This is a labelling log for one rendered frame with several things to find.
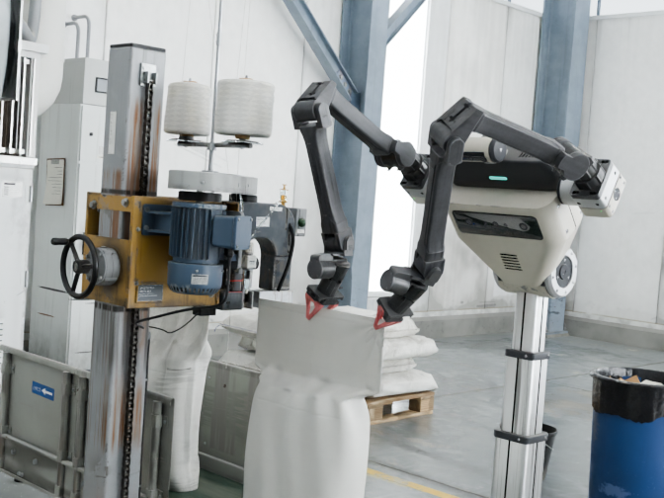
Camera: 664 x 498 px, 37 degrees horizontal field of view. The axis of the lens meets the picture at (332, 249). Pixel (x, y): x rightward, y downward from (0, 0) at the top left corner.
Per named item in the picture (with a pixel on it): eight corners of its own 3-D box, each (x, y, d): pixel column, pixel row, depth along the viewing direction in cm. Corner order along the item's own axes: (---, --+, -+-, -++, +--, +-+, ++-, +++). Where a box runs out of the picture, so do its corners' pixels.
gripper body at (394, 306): (373, 300, 269) (390, 284, 265) (398, 299, 276) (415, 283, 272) (385, 320, 266) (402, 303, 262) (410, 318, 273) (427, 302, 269)
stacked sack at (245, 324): (338, 337, 636) (340, 314, 635) (257, 342, 591) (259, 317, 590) (293, 328, 667) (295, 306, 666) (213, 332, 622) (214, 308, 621)
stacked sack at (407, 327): (423, 338, 656) (425, 316, 655) (379, 342, 625) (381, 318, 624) (349, 324, 702) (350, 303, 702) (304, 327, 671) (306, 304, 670)
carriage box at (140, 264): (220, 305, 299) (227, 201, 297) (124, 309, 275) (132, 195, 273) (170, 295, 316) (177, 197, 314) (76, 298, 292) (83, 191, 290)
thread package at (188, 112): (220, 138, 303) (223, 83, 302) (182, 134, 293) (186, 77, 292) (190, 138, 313) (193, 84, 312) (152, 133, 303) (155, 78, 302)
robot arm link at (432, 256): (468, 137, 237) (448, 118, 245) (448, 140, 235) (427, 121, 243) (446, 284, 261) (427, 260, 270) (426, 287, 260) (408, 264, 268)
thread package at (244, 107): (284, 141, 285) (288, 81, 284) (239, 136, 273) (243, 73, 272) (245, 141, 297) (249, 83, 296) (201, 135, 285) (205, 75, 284)
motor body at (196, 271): (232, 295, 276) (238, 206, 275) (189, 296, 265) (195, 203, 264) (198, 289, 287) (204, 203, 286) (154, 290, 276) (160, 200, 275)
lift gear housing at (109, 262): (120, 287, 278) (122, 248, 278) (102, 288, 274) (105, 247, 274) (98, 283, 286) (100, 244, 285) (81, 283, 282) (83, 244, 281)
